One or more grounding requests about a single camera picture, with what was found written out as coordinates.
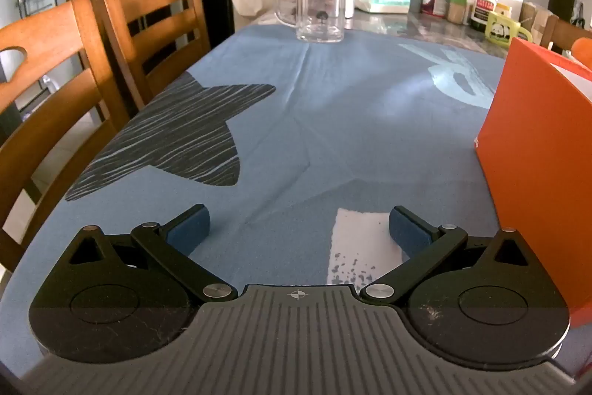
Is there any green mug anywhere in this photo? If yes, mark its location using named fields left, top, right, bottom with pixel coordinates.
left=485, top=11, right=534, bottom=46

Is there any small jar green lid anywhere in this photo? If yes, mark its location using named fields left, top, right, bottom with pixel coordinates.
left=448, top=0, right=468, bottom=24

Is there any orange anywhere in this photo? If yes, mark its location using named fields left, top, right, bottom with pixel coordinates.
left=571, top=36, right=592, bottom=69

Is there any blue printed tablecloth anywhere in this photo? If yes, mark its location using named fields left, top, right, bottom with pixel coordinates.
left=0, top=24, right=509, bottom=379

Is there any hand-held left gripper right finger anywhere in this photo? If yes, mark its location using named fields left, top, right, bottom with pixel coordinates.
left=360, top=205, right=537, bottom=303

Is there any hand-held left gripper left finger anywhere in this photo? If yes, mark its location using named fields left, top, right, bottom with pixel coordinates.
left=65, top=204, right=239, bottom=303

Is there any wooden chair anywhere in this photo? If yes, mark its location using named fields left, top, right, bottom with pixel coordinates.
left=540, top=14, right=592, bottom=54
left=0, top=0, right=130, bottom=273
left=102, top=0, right=211, bottom=113

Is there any dark sauce bottle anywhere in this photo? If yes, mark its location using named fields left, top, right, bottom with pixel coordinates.
left=471, top=0, right=497, bottom=30

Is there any brown cardboard box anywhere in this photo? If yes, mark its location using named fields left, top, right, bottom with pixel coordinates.
left=520, top=1, right=553, bottom=36

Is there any orange cardboard box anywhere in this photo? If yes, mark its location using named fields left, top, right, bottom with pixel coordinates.
left=476, top=36, right=592, bottom=377

